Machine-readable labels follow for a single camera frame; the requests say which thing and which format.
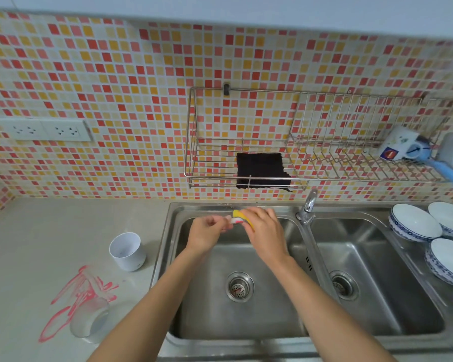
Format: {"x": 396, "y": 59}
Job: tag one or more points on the white printed mug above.
{"x": 400, "y": 145}

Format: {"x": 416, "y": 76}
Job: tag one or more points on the person's right forearm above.
{"x": 324, "y": 316}

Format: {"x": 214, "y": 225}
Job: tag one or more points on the black wall hook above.
{"x": 226, "y": 88}

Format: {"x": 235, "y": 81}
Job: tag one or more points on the person's left hand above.
{"x": 202, "y": 235}

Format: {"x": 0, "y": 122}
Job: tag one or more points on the white plastic cup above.
{"x": 127, "y": 253}

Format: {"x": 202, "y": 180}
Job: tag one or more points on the black dish cloth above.
{"x": 262, "y": 170}

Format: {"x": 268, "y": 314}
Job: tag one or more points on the clear drinking glass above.
{"x": 90, "y": 320}

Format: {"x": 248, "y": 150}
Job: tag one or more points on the small round drain strainer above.
{"x": 343, "y": 285}

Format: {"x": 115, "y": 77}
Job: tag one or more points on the person's right hand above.
{"x": 268, "y": 237}

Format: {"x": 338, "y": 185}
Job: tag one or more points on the person's left forearm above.
{"x": 143, "y": 312}

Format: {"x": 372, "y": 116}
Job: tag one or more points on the white blue-rimmed bowl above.
{"x": 451, "y": 218}
{"x": 447, "y": 262}
{"x": 413, "y": 222}

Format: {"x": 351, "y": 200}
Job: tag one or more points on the yellow dish sponge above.
{"x": 238, "y": 214}

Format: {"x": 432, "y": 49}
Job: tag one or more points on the small white red item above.
{"x": 235, "y": 220}

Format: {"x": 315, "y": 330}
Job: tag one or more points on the white double wall socket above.
{"x": 45, "y": 130}

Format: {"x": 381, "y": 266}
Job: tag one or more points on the person's right fingers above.
{"x": 262, "y": 215}

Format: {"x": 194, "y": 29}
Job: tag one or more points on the stainless steel double sink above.
{"x": 381, "y": 260}

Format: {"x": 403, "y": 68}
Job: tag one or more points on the person's left fingers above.
{"x": 219, "y": 223}

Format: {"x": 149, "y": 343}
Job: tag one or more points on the large round drain strainer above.
{"x": 240, "y": 286}

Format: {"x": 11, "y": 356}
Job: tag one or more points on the chrome sink faucet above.
{"x": 308, "y": 209}

